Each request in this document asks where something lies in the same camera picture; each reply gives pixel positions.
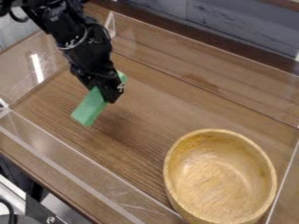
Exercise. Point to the brown wooden bowl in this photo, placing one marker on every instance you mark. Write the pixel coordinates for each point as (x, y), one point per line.
(219, 178)

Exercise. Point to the clear acrylic corner bracket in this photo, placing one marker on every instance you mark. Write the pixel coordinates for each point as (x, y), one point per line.
(111, 24)

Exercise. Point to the clear acrylic tray wall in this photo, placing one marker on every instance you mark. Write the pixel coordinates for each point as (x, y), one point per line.
(186, 86)

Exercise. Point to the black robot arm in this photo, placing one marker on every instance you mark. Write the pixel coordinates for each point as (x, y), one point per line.
(49, 14)

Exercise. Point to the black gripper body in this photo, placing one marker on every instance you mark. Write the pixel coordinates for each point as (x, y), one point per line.
(87, 48)

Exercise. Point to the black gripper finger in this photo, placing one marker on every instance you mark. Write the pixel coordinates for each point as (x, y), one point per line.
(111, 89)

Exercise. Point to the green rectangular block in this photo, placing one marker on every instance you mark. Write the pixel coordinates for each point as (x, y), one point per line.
(92, 105)

